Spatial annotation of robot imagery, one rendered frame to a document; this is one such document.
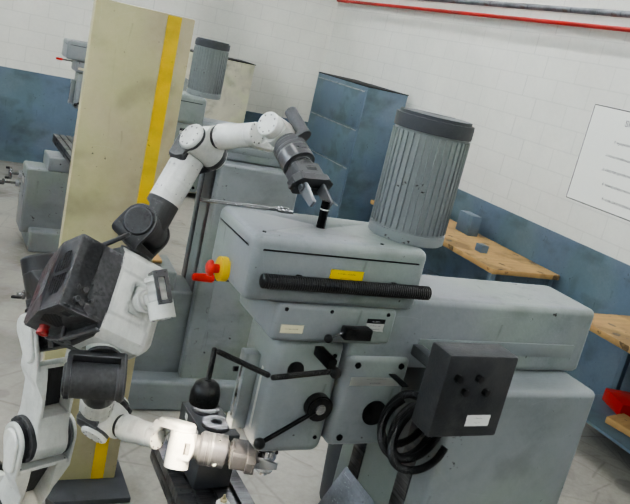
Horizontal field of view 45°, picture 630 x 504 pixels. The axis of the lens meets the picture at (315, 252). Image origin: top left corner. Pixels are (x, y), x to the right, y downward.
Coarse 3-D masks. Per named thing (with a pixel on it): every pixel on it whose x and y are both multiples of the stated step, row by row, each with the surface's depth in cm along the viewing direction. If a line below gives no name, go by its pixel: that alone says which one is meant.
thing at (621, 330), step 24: (456, 240) 721; (480, 240) 747; (480, 264) 657; (504, 264) 668; (528, 264) 690; (600, 336) 535; (624, 336) 533; (624, 360) 597; (600, 408) 572; (624, 408) 562; (600, 432) 534; (624, 432) 535
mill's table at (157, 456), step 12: (156, 456) 256; (156, 468) 255; (168, 480) 242; (180, 480) 240; (240, 480) 248; (168, 492) 241; (180, 492) 234; (192, 492) 238; (204, 492) 237; (216, 492) 238; (228, 492) 240; (240, 492) 241
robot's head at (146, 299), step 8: (152, 280) 191; (160, 280) 192; (152, 288) 192; (160, 288) 192; (136, 296) 196; (144, 296) 195; (152, 296) 192; (144, 304) 195; (152, 304) 191; (168, 304) 192; (144, 312) 196; (152, 312) 191; (160, 312) 190; (168, 312) 191; (152, 320) 191; (160, 320) 195
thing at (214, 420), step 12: (192, 408) 246; (216, 408) 248; (192, 420) 241; (204, 420) 239; (216, 420) 241; (216, 432) 236; (228, 432) 238; (192, 468) 238; (204, 468) 236; (216, 468) 238; (228, 468) 240; (192, 480) 238; (204, 480) 237; (216, 480) 240; (228, 480) 242
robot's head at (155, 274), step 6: (156, 270) 190; (162, 270) 191; (150, 276) 192; (156, 276) 190; (162, 276) 191; (168, 276) 195; (156, 282) 190; (168, 282) 191; (156, 288) 189; (168, 288) 191; (156, 294) 190; (168, 294) 191; (162, 300) 190; (168, 300) 190
